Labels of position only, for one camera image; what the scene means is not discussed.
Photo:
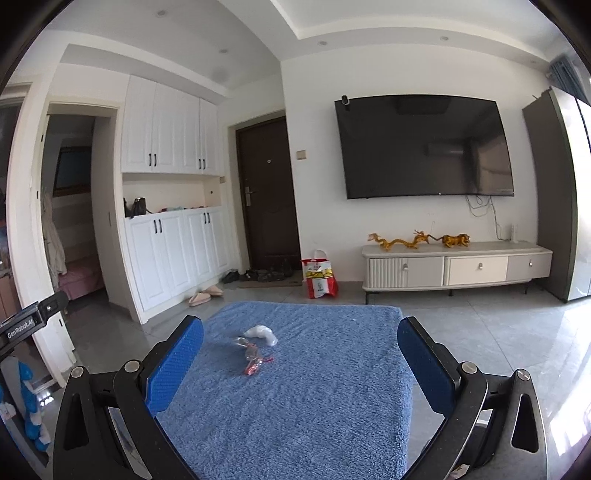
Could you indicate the golden dragon ornament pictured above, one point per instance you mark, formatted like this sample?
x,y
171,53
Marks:
x,y
386,245

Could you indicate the dark shoes by door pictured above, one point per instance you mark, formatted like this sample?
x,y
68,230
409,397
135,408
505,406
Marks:
x,y
265,276

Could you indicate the black handbag on shelf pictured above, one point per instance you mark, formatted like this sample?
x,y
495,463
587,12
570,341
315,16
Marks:
x,y
137,208

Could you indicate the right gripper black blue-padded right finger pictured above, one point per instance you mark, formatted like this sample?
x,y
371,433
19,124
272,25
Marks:
x,y
492,424

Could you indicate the crumpled white tissue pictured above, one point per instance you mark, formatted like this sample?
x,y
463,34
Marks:
x,y
261,332

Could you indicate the white TV cabinet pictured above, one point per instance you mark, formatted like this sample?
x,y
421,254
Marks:
x,y
434,267

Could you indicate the dark brown entrance door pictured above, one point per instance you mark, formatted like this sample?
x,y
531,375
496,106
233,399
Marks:
x,y
267,192

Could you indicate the red white shopping bag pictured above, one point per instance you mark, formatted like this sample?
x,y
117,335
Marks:
x,y
318,275

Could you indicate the clear red candy wrapper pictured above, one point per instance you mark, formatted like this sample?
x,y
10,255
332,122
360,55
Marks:
x,y
254,360

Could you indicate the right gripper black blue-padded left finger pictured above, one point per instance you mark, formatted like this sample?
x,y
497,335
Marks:
x,y
107,426

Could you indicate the white shoe cabinet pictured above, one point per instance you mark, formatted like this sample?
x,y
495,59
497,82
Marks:
x,y
170,155

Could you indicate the golden tiger ornament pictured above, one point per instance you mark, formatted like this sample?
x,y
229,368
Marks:
x,y
451,241

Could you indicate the black wall television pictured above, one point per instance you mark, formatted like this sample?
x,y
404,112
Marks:
x,y
423,145

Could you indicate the beige wall switch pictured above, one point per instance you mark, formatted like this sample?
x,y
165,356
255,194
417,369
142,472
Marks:
x,y
301,155

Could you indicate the blue terry cloth towel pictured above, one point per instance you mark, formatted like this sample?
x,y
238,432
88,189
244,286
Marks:
x,y
335,403

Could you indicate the dark grey refrigerator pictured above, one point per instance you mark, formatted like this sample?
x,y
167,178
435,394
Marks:
x,y
558,126

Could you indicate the pink slippers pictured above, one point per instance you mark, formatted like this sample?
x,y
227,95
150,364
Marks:
x,y
204,296

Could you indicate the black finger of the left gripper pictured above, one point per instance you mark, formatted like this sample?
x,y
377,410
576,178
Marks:
x,y
29,320

